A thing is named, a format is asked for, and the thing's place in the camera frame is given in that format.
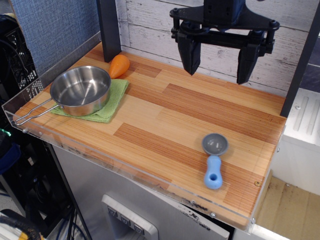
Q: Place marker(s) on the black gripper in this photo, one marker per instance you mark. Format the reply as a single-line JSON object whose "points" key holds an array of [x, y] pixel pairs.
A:
{"points": [[228, 23]]}

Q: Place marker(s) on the blue handled grey spoon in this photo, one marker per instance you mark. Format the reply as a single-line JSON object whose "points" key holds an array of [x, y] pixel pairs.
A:
{"points": [[215, 145]]}

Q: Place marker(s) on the orange toy carrot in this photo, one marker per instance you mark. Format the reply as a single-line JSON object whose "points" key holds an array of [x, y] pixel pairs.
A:
{"points": [[119, 65]]}

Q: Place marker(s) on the clear acrylic table guard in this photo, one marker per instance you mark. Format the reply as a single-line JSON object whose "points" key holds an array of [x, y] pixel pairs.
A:
{"points": [[155, 136]]}

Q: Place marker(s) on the green cloth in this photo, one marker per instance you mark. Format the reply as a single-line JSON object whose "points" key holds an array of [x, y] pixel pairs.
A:
{"points": [[104, 115]]}

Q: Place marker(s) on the white ribbed box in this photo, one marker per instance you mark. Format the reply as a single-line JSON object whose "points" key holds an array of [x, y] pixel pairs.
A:
{"points": [[297, 157]]}

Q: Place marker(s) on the stainless steel pot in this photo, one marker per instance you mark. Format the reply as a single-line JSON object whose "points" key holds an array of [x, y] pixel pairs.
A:
{"points": [[79, 91]]}

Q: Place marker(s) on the stainless steel cabinet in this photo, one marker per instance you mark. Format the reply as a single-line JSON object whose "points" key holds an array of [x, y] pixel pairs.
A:
{"points": [[89, 182]]}

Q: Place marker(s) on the dark right support post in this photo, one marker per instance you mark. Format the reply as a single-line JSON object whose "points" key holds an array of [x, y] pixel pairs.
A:
{"points": [[302, 63]]}

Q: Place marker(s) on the dark support post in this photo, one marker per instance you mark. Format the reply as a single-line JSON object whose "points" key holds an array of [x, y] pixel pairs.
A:
{"points": [[302, 63], [109, 28]]}

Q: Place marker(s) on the dark left support post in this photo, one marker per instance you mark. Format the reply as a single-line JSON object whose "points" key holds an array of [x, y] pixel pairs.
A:
{"points": [[109, 28]]}

